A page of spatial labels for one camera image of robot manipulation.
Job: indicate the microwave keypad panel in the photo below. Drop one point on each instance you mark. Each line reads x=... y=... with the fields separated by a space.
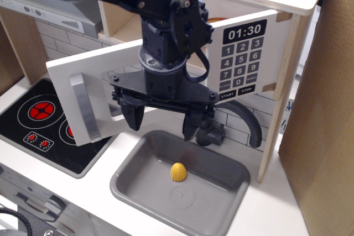
x=240 y=55

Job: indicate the dark grey faucet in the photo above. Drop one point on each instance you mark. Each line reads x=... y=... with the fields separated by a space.
x=233 y=120

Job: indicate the grey range hood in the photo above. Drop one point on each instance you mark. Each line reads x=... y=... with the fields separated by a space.
x=83 y=17

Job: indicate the white microwave door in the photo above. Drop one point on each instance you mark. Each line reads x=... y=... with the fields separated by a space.
x=95 y=67

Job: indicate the cardboard box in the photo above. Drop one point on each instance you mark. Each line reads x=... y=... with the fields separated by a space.
x=317 y=147

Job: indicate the grey sink basin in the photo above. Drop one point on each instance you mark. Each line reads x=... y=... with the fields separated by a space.
x=205 y=203

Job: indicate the grey oven door handle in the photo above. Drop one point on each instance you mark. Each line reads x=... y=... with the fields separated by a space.
x=49 y=211

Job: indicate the black toy stove top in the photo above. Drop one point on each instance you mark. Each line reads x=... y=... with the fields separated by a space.
x=35 y=123

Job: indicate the white toy microwave cabinet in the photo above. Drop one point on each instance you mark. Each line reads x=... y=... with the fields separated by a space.
x=287 y=39

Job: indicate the yellow corn piece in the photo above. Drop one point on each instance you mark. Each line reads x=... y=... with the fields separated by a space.
x=178 y=172

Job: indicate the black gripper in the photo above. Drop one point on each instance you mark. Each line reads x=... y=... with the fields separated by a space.
x=136 y=90

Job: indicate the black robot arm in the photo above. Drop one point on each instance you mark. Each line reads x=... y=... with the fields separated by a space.
x=172 y=31

